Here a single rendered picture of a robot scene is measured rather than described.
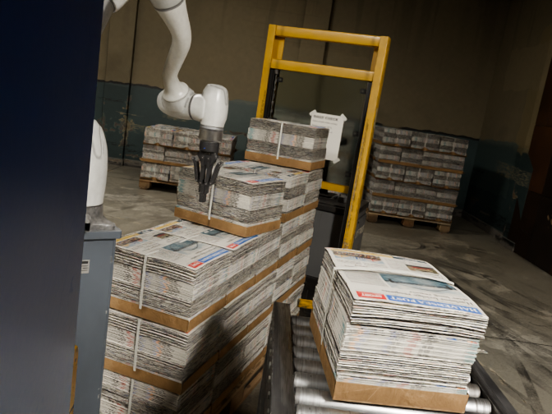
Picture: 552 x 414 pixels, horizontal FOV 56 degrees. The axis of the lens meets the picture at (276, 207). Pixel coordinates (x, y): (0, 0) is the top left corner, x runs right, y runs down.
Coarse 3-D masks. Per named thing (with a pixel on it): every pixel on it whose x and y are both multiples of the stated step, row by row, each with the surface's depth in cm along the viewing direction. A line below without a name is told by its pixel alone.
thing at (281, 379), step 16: (288, 304) 158; (272, 320) 149; (288, 320) 146; (272, 336) 137; (288, 336) 136; (272, 352) 126; (288, 352) 127; (272, 368) 118; (288, 368) 119; (272, 384) 111; (288, 384) 112; (272, 400) 105; (288, 400) 106
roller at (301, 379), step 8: (296, 376) 117; (304, 376) 117; (312, 376) 117; (320, 376) 118; (296, 384) 116; (304, 384) 116; (312, 384) 116; (320, 384) 116; (472, 400) 118; (480, 400) 118; (488, 400) 119; (472, 408) 117; (480, 408) 117; (488, 408) 117
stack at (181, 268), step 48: (144, 240) 189; (192, 240) 201; (240, 240) 209; (288, 240) 264; (144, 288) 176; (192, 288) 170; (288, 288) 280; (144, 336) 179; (192, 336) 176; (144, 384) 182; (192, 384) 187; (240, 384) 238
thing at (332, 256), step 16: (336, 256) 131; (352, 256) 133; (368, 256) 135; (384, 256) 138; (320, 272) 141; (416, 272) 129; (432, 272) 131; (320, 288) 136; (320, 304) 132; (320, 320) 129
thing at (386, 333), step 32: (352, 288) 108; (384, 288) 111; (416, 288) 116; (448, 288) 120; (352, 320) 104; (384, 320) 105; (416, 320) 105; (448, 320) 106; (480, 320) 106; (352, 352) 107; (384, 352) 107; (416, 352) 107; (448, 352) 108; (384, 384) 108; (416, 384) 109; (448, 384) 109
